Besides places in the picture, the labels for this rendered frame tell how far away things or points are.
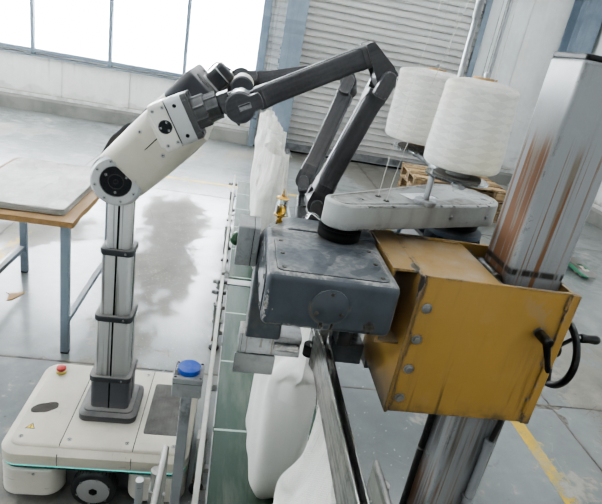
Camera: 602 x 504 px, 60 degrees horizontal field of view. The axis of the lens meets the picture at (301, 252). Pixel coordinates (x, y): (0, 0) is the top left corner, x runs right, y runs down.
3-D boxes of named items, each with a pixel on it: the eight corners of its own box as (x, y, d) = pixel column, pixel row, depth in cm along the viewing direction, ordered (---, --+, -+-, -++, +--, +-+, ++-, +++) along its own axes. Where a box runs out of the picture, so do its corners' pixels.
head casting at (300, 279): (244, 320, 123) (263, 202, 112) (344, 331, 126) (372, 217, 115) (242, 403, 95) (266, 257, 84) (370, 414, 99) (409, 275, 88)
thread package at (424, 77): (375, 132, 128) (392, 59, 121) (439, 143, 130) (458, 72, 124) (392, 146, 113) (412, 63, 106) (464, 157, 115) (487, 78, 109)
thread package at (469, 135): (411, 155, 103) (434, 67, 97) (478, 166, 105) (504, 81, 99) (435, 173, 90) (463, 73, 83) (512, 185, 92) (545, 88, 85)
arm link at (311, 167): (344, 85, 190) (343, 71, 179) (358, 91, 189) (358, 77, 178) (295, 190, 186) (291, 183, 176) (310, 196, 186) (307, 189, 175)
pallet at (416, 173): (400, 171, 716) (402, 161, 710) (483, 186, 725) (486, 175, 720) (412, 187, 640) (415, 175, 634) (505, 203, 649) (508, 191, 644)
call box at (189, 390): (174, 378, 143) (176, 360, 141) (203, 380, 145) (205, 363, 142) (170, 396, 136) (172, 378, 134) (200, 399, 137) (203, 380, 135)
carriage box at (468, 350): (360, 345, 129) (390, 229, 118) (485, 358, 134) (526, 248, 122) (383, 412, 107) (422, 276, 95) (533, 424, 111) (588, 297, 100)
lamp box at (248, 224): (235, 251, 116) (240, 213, 112) (255, 253, 116) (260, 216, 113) (233, 265, 109) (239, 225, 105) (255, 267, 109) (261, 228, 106)
